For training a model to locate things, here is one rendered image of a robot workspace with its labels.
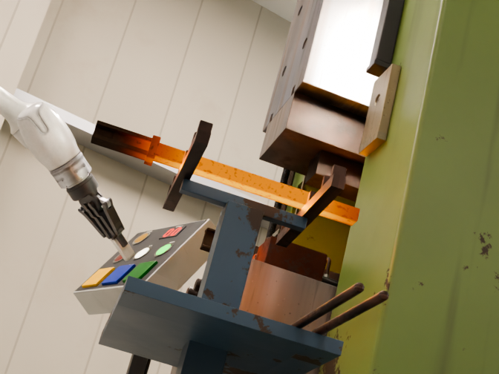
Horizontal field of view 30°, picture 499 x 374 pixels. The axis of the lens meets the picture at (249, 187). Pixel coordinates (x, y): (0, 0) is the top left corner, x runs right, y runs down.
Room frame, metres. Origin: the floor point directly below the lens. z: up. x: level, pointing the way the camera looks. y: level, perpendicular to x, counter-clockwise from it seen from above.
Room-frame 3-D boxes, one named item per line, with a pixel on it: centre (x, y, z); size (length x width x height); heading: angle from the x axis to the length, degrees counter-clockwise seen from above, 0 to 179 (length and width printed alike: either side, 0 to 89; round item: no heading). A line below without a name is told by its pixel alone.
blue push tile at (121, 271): (2.37, 0.27, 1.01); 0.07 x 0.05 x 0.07; 36
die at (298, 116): (1.95, -0.23, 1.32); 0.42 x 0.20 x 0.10; 101
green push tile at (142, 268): (2.29, 0.21, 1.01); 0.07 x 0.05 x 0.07; 36
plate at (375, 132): (1.63, -0.21, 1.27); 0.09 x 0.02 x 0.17; 11
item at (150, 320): (1.39, 0.00, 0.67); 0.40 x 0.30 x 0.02; 8
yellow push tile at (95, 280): (2.46, 0.33, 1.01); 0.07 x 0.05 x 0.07; 36
